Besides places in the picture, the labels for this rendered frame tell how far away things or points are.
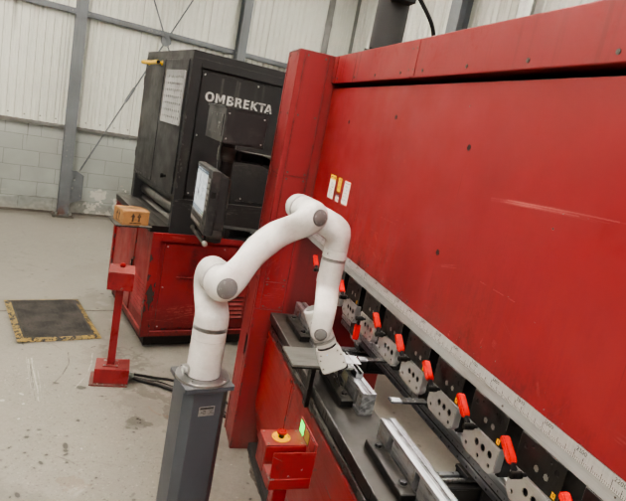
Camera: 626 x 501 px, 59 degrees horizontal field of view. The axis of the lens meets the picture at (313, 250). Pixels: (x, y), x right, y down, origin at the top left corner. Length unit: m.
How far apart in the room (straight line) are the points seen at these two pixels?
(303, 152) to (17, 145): 6.36
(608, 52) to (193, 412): 1.59
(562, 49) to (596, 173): 0.33
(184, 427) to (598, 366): 1.35
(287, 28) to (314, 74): 6.95
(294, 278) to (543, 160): 1.96
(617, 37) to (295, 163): 1.97
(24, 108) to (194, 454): 7.27
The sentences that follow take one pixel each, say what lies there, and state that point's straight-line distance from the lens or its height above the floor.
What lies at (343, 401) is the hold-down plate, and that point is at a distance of 2.30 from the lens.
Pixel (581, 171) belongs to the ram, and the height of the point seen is 1.94.
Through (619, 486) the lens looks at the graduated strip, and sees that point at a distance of 1.26.
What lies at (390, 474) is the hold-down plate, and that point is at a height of 0.91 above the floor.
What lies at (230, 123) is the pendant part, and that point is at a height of 1.86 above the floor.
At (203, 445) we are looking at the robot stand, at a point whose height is 0.77.
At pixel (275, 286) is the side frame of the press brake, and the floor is 1.03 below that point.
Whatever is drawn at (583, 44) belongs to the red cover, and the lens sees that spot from 1.44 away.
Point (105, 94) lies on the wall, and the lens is 8.98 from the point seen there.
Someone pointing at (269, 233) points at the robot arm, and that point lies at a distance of 1.91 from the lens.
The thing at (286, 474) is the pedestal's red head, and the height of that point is 0.72.
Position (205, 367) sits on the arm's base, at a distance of 1.99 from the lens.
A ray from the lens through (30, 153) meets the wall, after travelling 8.95.
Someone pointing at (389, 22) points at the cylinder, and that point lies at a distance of 2.83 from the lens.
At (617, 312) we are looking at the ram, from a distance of 1.24.
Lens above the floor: 1.91
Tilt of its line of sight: 12 degrees down
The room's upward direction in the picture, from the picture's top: 11 degrees clockwise
